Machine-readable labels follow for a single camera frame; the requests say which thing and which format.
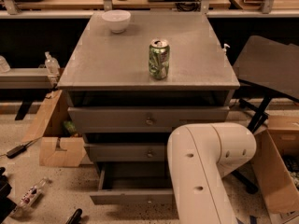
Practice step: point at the grey drawer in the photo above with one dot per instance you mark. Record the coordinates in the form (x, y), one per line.
(133, 183)
(142, 119)
(126, 152)

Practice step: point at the clear bottle on floor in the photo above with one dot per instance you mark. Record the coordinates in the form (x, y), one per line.
(30, 197)

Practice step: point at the low grey shelf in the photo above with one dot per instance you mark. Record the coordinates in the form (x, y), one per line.
(27, 78)

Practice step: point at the black object bottom edge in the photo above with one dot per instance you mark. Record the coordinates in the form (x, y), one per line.
(75, 218)

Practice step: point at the green soda can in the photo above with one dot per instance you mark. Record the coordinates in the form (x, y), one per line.
(159, 54)

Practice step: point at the clear bottle on shelf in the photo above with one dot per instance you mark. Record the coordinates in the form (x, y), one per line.
(52, 64)

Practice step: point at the grey middle drawer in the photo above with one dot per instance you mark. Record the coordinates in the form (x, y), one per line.
(126, 152)

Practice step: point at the black folding table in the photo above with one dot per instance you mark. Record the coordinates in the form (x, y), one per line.
(266, 69)

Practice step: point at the open cardboard box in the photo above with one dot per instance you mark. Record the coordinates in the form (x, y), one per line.
(280, 195)
(57, 148)

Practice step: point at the grey drawer cabinet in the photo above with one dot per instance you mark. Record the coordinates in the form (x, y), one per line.
(112, 70)

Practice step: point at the white ceramic bowl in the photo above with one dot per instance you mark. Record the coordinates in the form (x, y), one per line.
(117, 20)

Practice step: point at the small white pump bottle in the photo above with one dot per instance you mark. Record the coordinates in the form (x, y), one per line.
(225, 48)

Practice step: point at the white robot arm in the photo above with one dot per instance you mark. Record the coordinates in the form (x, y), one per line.
(199, 156)

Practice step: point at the black power adapter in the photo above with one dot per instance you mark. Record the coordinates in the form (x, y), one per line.
(14, 152)

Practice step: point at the grey top drawer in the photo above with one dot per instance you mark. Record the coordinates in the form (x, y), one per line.
(142, 119)

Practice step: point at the grey bottom drawer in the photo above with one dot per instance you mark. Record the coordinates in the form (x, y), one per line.
(133, 183)

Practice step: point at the open cardboard box left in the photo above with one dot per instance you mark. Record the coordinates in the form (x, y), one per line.
(57, 148)

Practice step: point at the open cardboard box right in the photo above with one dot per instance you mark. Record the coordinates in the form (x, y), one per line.
(280, 195)

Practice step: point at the black equipment left edge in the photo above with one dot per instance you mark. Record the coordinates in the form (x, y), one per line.
(6, 205)

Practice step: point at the clear container far left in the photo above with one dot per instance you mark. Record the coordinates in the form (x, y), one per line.
(4, 66)

